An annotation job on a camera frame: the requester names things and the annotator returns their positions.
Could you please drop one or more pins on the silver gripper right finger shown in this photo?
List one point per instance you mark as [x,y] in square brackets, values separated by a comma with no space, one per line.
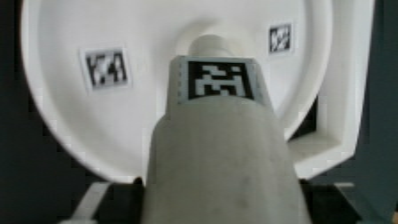
[360,204]

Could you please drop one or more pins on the white round table top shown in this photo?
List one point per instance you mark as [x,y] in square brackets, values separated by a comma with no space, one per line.
[99,45]

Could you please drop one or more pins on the white cylindrical table leg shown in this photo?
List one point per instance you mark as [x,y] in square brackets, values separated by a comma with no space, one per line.
[221,175]

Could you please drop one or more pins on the white right fence block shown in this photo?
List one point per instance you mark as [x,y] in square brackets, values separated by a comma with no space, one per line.
[326,147]

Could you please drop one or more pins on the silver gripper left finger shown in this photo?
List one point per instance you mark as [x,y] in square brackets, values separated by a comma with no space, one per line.
[83,216]

